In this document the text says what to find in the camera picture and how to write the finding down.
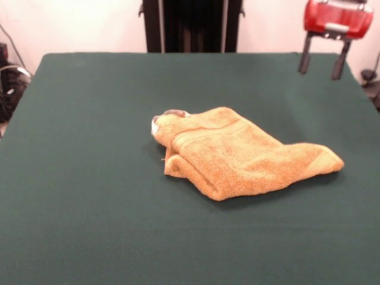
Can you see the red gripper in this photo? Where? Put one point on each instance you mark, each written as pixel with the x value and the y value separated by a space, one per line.
pixel 338 17

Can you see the tan terry towel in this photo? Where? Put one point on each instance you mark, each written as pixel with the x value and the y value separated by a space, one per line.
pixel 237 157

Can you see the grey office chair base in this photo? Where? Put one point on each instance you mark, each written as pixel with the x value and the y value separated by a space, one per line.
pixel 369 74

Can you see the dark green table cloth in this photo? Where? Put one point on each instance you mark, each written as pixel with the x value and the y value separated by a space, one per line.
pixel 89 178

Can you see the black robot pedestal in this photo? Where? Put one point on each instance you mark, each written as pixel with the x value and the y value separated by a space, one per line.
pixel 193 26

